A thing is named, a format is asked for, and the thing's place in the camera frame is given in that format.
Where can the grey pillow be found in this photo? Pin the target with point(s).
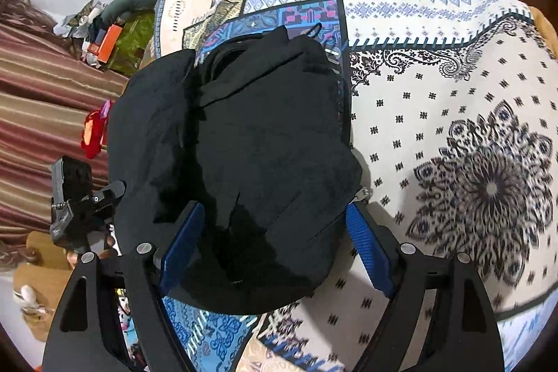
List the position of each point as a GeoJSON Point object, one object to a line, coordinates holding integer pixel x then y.
{"type": "Point", "coordinates": [128, 3]}

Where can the blue patterned patchwork blanket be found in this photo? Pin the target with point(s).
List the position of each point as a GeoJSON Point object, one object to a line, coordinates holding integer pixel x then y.
{"type": "Point", "coordinates": [436, 93]}

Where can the red plush toy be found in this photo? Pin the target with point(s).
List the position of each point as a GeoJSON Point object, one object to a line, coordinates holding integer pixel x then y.
{"type": "Point", "coordinates": [93, 132]}

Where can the white cartoon printed cloth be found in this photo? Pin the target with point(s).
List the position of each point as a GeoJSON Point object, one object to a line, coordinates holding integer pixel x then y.
{"type": "Point", "coordinates": [128, 319]}

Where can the orange box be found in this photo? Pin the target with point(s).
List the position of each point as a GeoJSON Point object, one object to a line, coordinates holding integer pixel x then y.
{"type": "Point", "coordinates": [109, 44]}

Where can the person's left hand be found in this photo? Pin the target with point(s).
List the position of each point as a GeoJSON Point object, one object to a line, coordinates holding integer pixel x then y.
{"type": "Point", "coordinates": [107, 244]}

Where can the black zip jacket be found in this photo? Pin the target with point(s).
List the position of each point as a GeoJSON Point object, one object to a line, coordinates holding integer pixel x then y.
{"type": "Point", "coordinates": [253, 163]}

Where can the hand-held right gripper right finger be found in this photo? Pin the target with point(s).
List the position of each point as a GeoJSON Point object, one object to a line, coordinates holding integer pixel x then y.
{"type": "Point", "coordinates": [368, 250]}

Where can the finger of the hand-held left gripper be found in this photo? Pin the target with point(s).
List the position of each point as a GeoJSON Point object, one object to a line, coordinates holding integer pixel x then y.
{"type": "Point", "coordinates": [111, 193]}

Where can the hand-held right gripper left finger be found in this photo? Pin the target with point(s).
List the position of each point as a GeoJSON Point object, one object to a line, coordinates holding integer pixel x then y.
{"type": "Point", "coordinates": [183, 245]}

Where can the crumpled white papers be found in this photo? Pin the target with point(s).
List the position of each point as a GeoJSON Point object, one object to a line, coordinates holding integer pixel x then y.
{"type": "Point", "coordinates": [74, 21]}

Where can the green patterned bag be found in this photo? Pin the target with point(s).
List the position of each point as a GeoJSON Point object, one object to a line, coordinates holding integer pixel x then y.
{"type": "Point", "coordinates": [135, 45]}

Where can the striped maroon curtain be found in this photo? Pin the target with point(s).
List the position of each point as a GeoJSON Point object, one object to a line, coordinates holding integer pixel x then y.
{"type": "Point", "coordinates": [48, 102]}

